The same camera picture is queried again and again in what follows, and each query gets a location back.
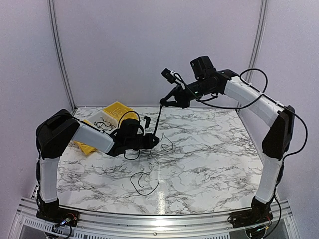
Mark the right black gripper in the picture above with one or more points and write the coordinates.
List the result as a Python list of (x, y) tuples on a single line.
[(182, 99)]

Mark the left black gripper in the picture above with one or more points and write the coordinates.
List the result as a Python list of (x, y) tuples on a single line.
[(148, 144)]

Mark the black cable pulled up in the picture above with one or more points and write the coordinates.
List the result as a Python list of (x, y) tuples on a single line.
[(104, 125)]

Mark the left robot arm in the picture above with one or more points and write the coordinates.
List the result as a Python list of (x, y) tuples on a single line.
[(54, 135)]

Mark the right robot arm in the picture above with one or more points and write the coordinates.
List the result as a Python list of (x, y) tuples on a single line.
[(279, 118)]

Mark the yellow bin far right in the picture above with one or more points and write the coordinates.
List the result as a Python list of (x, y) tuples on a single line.
[(120, 111)]

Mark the yellow bin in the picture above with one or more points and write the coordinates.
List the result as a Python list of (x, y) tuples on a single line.
[(120, 111), (85, 148)]

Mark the white translucent bin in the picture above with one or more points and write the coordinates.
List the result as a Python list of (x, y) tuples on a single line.
[(96, 117)]

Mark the yellow bin near left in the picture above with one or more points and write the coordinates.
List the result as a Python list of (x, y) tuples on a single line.
[(85, 148)]

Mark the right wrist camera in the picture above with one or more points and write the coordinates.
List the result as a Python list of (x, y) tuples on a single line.
[(172, 77)]

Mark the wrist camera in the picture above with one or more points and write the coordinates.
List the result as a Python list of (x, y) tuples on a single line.
[(147, 121), (172, 77)]

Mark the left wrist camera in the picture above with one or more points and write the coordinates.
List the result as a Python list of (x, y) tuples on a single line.
[(147, 121)]

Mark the right corner aluminium post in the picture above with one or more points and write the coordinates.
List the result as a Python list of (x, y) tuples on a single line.
[(259, 33)]

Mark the corner aluminium post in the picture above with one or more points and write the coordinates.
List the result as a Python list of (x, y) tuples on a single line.
[(59, 54), (259, 33)]

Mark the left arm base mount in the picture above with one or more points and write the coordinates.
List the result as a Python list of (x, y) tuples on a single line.
[(54, 213)]

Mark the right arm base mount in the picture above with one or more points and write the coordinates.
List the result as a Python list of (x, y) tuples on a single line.
[(258, 213)]

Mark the aluminium front rail frame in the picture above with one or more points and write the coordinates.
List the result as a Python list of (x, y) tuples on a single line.
[(102, 225)]

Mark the left corner aluminium post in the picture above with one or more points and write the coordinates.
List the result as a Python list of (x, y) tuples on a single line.
[(59, 54)]

